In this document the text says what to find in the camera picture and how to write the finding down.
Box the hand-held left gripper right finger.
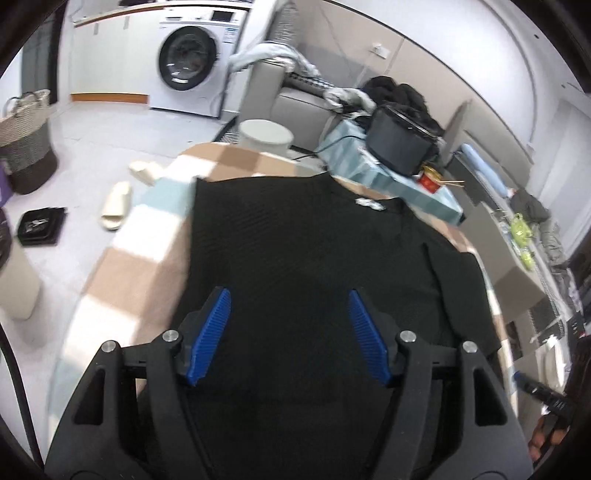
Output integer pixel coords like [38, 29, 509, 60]
[347, 290, 533, 480]

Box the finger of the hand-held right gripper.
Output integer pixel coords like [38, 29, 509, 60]
[512, 369, 543, 398]

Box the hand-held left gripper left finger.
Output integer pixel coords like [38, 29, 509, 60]
[44, 286, 232, 480]

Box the black knit sweater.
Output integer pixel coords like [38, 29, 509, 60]
[139, 172, 503, 480]

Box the grey clothes pile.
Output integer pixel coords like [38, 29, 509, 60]
[510, 188, 572, 278]

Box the black clothes pile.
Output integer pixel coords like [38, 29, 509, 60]
[358, 76, 446, 137]

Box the person's right hand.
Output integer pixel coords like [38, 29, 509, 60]
[527, 413, 571, 467]

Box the brown blue checked tablecloth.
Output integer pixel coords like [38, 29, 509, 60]
[48, 142, 525, 416]

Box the grey cabinet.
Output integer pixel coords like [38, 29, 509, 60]
[457, 200, 561, 319]

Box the beige slipper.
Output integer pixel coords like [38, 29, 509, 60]
[128, 161, 167, 186]
[100, 181, 134, 232]

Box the red paper bowl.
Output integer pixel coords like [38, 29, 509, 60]
[418, 166, 444, 193]

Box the teal checked tablecloth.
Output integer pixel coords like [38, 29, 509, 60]
[318, 115, 465, 227]

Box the black rice cooker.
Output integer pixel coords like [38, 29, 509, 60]
[366, 105, 439, 177]

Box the black tray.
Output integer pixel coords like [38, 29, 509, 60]
[16, 207, 68, 246]

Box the white trash bin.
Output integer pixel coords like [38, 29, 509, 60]
[0, 231, 44, 321]

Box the blue pillow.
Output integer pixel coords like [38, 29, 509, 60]
[462, 143, 509, 195]

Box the white round stool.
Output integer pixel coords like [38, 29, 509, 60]
[238, 119, 295, 160]

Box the grey sofa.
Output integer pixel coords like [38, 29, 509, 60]
[240, 60, 361, 153]

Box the white grey garment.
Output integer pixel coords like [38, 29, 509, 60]
[323, 88, 376, 112]

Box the grey bed headboard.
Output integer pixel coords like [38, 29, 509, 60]
[443, 99, 533, 163]

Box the purple bag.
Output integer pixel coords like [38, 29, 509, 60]
[0, 159, 12, 210]

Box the woven laundry basket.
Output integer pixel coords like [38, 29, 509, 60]
[0, 89, 59, 195]

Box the houndstooth cushion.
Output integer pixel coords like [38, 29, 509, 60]
[286, 71, 334, 94]

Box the white washing machine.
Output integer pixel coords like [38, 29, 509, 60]
[148, 7, 250, 120]

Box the light grey garment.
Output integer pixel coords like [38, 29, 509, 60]
[228, 41, 319, 77]

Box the white kitchen counter cabinet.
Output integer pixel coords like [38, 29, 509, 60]
[71, 0, 163, 106]

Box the black cable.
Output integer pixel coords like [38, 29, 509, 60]
[0, 323, 38, 464]

